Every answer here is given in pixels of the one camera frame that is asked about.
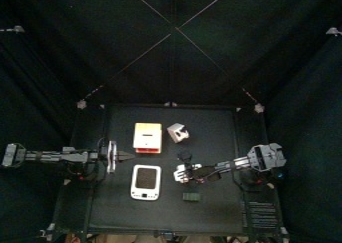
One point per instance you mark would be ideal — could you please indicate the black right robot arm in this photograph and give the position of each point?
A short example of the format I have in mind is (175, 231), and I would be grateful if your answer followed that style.
(262, 157)

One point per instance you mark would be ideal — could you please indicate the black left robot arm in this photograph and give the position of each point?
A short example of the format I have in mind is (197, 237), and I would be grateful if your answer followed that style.
(54, 156)

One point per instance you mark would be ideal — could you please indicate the white sushi roll toy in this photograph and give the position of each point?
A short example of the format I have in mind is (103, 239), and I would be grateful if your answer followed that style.
(178, 132)

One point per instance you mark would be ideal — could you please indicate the dark green toy block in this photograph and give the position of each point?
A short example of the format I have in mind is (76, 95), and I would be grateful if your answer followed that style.
(191, 197)

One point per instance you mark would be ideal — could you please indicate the cream and red toy toaster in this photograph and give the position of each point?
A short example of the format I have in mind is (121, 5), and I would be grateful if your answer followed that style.
(147, 137)

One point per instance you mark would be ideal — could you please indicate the black ribbed panel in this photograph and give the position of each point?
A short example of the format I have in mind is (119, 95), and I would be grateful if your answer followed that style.
(261, 214)

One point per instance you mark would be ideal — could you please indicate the grey frame corner bracket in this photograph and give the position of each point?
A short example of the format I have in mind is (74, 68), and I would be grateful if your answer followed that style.
(284, 232)
(15, 29)
(169, 104)
(258, 108)
(333, 30)
(48, 231)
(82, 104)

